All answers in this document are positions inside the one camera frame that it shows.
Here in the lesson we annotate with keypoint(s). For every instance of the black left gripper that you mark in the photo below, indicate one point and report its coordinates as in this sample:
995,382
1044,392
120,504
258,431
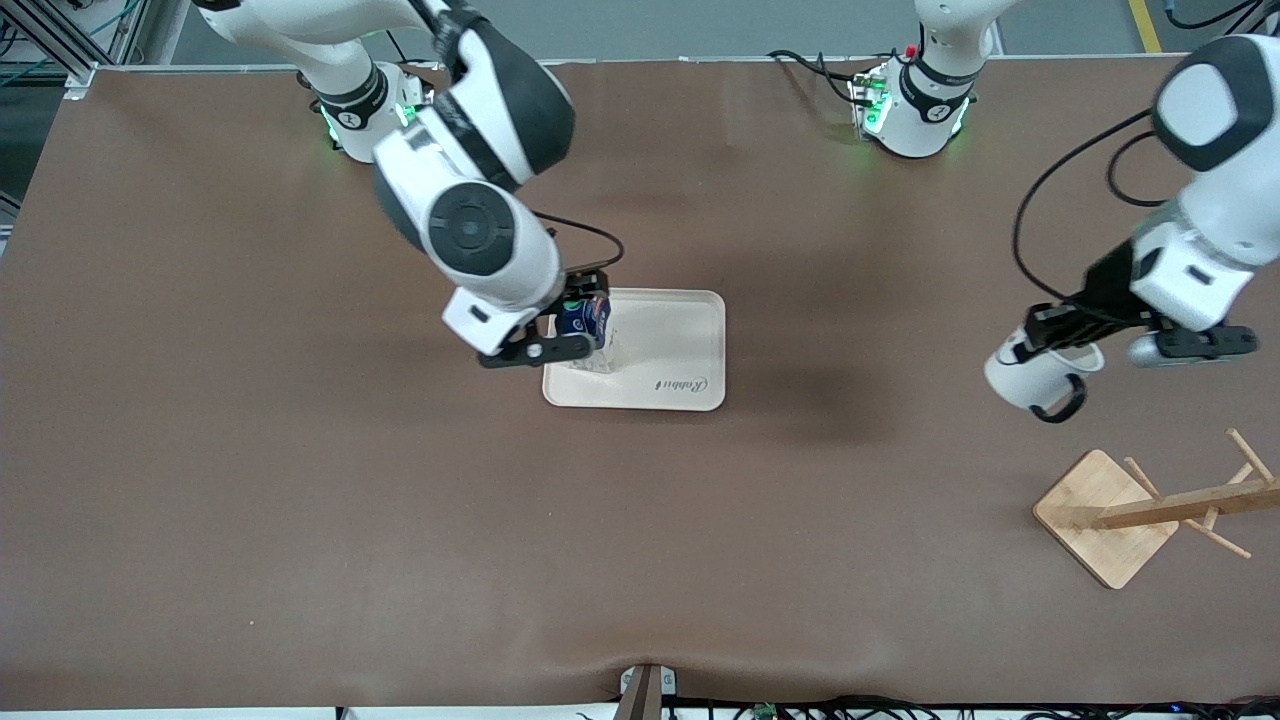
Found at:
1108,283

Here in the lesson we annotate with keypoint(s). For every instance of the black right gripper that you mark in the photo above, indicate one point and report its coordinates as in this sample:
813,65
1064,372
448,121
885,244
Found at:
580,287

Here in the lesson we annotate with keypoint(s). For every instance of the blue white milk carton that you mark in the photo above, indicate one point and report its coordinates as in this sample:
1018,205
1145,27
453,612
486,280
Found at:
583,322

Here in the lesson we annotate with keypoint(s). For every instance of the white smiley face cup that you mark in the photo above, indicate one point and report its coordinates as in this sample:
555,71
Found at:
1025,380

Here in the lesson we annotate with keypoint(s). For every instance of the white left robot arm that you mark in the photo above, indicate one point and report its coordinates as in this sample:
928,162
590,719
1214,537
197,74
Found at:
1215,200

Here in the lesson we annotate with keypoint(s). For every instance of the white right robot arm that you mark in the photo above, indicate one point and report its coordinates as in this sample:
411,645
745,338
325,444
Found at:
470,230

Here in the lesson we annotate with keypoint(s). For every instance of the white rabbit print tray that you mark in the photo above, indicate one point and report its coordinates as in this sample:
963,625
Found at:
670,340

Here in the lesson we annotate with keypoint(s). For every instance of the wooden mug rack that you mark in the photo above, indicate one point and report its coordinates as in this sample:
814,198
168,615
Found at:
1100,520

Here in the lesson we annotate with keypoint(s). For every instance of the brown table cover mat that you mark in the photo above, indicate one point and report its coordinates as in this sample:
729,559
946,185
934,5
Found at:
640,550

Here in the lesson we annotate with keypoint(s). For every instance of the metal table edge bracket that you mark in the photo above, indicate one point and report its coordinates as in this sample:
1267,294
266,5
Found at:
645,695

